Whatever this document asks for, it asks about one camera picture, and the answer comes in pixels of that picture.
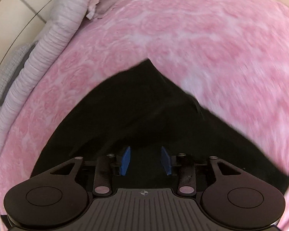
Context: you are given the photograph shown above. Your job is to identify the grey checked cushion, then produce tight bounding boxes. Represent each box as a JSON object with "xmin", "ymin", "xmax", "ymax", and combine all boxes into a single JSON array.
[{"xmin": 0, "ymin": 41, "xmax": 37, "ymax": 107}]

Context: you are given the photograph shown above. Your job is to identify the black trousers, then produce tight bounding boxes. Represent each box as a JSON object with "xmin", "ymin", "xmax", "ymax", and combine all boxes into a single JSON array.
[{"xmin": 32, "ymin": 60, "xmax": 289, "ymax": 192}]

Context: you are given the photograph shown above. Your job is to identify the pale pink folded quilt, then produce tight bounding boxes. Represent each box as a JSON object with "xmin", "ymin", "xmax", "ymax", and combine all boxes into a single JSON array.
[{"xmin": 0, "ymin": 0, "xmax": 91, "ymax": 154}]

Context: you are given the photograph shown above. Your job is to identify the pink floral bed blanket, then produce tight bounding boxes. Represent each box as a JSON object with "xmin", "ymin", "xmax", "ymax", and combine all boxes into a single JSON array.
[{"xmin": 0, "ymin": 0, "xmax": 289, "ymax": 230}]

